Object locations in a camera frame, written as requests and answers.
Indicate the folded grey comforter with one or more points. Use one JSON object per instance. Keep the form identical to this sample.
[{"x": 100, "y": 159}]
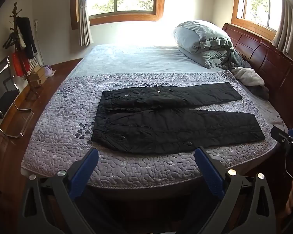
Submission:
[{"x": 205, "y": 43}]

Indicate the black pants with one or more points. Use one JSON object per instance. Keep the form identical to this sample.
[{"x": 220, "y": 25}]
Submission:
[{"x": 161, "y": 131}]

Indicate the white fleece blanket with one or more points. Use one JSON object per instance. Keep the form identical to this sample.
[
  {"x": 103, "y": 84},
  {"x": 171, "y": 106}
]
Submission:
[{"x": 249, "y": 75}]

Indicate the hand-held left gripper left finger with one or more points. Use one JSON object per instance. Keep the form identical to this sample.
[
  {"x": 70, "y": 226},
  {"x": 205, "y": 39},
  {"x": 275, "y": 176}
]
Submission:
[{"x": 86, "y": 171}]

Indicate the cardboard box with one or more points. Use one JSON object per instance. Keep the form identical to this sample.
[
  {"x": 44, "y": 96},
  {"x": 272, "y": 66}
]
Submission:
[{"x": 36, "y": 76}]

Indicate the narrow wooden-framed window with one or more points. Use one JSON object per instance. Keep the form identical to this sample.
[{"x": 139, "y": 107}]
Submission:
[{"x": 258, "y": 4}]

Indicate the beige curtain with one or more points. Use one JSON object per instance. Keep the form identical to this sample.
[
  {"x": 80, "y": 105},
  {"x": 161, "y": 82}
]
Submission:
[
  {"x": 287, "y": 29},
  {"x": 84, "y": 24}
]

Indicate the black chair with chrome frame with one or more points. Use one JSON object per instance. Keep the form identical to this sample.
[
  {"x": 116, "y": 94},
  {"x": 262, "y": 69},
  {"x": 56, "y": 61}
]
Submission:
[{"x": 5, "y": 97}]

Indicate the wooden bed headboard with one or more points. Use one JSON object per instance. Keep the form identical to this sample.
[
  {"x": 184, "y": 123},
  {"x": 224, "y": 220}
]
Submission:
[{"x": 271, "y": 63}]

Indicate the light blue bed sheet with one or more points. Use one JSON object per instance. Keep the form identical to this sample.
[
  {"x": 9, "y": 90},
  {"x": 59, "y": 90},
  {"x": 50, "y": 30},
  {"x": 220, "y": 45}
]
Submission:
[{"x": 136, "y": 58}]

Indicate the small white and purple appliance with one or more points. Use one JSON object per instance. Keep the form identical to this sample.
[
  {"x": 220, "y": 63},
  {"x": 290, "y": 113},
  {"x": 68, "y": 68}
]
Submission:
[{"x": 48, "y": 70}]

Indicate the dark grey garment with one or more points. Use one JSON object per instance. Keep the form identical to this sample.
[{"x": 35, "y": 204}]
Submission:
[{"x": 260, "y": 91}]

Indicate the wooden coat rack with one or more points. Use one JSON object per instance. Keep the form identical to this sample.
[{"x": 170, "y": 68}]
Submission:
[{"x": 30, "y": 87}]

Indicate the purple-grey quilted bedspread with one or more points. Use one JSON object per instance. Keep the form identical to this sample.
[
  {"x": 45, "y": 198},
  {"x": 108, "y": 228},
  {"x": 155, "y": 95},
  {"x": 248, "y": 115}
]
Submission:
[{"x": 63, "y": 117}]

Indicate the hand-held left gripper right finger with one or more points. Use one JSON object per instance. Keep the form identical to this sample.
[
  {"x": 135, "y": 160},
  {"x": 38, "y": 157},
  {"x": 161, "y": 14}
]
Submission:
[{"x": 209, "y": 173}]

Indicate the red bag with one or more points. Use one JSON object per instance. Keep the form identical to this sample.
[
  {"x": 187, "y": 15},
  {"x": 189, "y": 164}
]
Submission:
[{"x": 19, "y": 64}]

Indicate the hanging black garment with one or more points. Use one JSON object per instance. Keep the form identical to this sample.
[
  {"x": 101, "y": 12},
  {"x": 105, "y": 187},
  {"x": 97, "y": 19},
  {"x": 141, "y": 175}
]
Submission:
[{"x": 26, "y": 36}]

